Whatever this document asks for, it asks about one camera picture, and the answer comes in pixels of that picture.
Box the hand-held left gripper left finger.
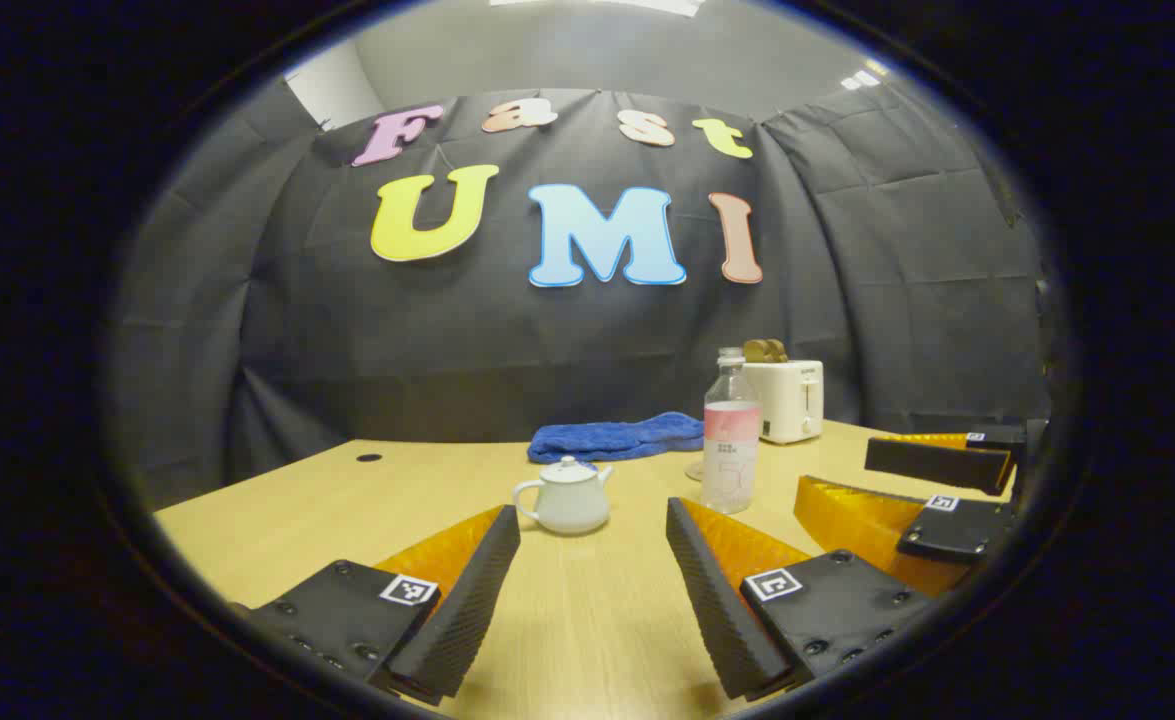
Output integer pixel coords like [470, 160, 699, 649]
[232, 503, 523, 705]

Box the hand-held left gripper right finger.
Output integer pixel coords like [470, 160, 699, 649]
[665, 497, 940, 703]

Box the white toaster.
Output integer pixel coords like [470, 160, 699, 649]
[742, 360, 825, 446]

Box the blue towel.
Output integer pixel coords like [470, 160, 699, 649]
[527, 411, 705, 464]

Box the white ceramic teacup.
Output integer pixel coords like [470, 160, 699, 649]
[513, 466, 615, 536]

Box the clear water bottle pink label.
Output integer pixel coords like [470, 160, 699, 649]
[700, 347, 763, 515]

